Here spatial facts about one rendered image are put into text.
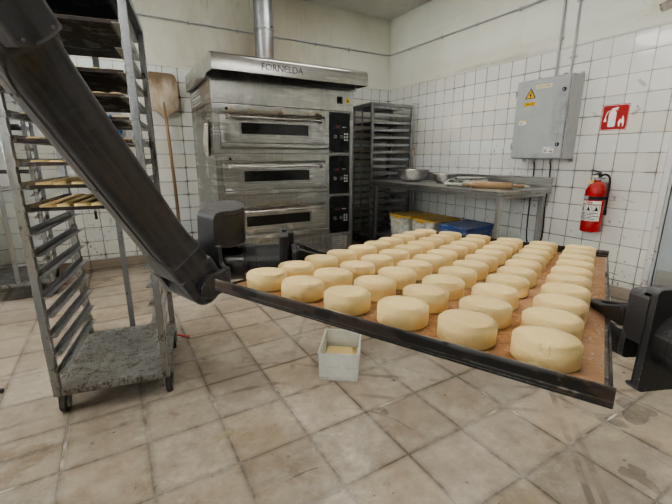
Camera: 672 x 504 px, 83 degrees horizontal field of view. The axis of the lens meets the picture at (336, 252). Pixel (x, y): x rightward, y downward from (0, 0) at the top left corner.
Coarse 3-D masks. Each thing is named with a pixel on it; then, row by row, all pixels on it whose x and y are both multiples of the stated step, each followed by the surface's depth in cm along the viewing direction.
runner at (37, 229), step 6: (72, 210) 206; (60, 216) 187; (66, 216) 196; (72, 216) 199; (42, 222) 165; (48, 222) 172; (54, 222) 179; (60, 222) 181; (30, 228) 153; (36, 228) 158; (42, 228) 165; (48, 228) 166; (30, 234) 152; (36, 234) 153
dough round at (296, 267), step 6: (282, 264) 51; (288, 264) 51; (294, 264) 51; (300, 264) 51; (306, 264) 52; (312, 264) 52; (288, 270) 49; (294, 270) 49; (300, 270) 49; (306, 270) 50; (312, 270) 51; (288, 276) 50
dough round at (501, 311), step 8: (472, 296) 39; (480, 296) 39; (488, 296) 40; (464, 304) 37; (472, 304) 37; (480, 304) 37; (488, 304) 37; (496, 304) 37; (504, 304) 37; (488, 312) 35; (496, 312) 35; (504, 312) 36; (496, 320) 35; (504, 320) 36; (504, 328) 36
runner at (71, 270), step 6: (72, 264) 199; (78, 264) 208; (66, 270) 189; (72, 270) 197; (60, 276) 180; (66, 276) 187; (54, 282) 172; (60, 282) 178; (48, 288) 165; (54, 288) 170; (42, 294) 159; (48, 294) 162
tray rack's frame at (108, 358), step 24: (144, 48) 202; (144, 72) 204; (144, 96) 206; (72, 240) 210; (120, 240) 220; (96, 336) 220; (120, 336) 220; (144, 336) 220; (168, 336) 220; (96, 360) 194; (120, 360) 194; (144, 360) 194; (72, 384) 174; (96, 384) 174; (120, 384) 177
